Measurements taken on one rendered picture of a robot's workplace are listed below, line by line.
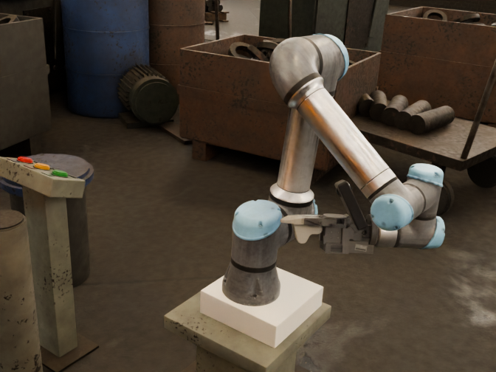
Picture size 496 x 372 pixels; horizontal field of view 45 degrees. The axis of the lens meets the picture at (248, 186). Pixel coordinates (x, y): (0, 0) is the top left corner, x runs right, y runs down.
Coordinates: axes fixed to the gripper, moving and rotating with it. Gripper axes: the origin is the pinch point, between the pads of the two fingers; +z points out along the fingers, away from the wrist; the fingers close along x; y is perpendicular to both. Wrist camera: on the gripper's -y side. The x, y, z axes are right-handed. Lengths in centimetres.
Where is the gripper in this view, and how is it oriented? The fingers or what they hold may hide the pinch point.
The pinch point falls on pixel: (286, 217)
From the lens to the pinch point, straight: 133.7
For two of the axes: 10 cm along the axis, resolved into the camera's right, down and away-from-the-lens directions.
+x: -0.5, -0.7, 10.0
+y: -0.4, 10.0, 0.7
